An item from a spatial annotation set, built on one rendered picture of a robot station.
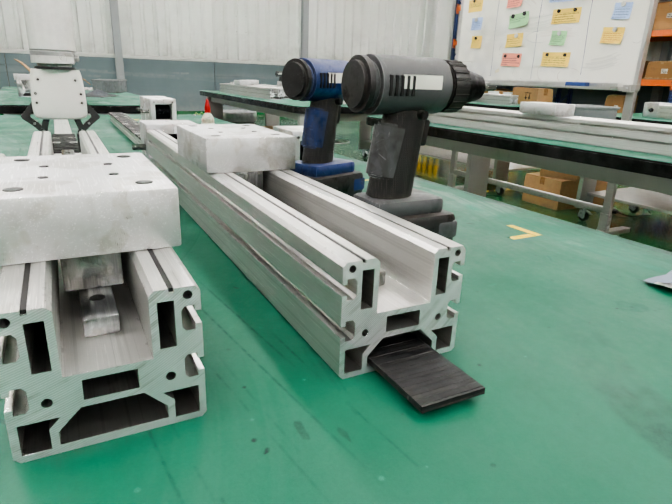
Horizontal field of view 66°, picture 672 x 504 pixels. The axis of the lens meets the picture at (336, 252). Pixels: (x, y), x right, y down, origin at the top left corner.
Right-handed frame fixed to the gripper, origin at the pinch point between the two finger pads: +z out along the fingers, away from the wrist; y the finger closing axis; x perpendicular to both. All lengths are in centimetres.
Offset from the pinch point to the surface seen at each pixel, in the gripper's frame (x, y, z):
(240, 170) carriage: 67, -18, -5
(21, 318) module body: 99, 3, -4
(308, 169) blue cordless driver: 55, -32, -2
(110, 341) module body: 96, -1, -1
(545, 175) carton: -171, -352, 56
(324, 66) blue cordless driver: 55, -34, -17
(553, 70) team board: -120, -282, -24
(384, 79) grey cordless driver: 80, -29, -16
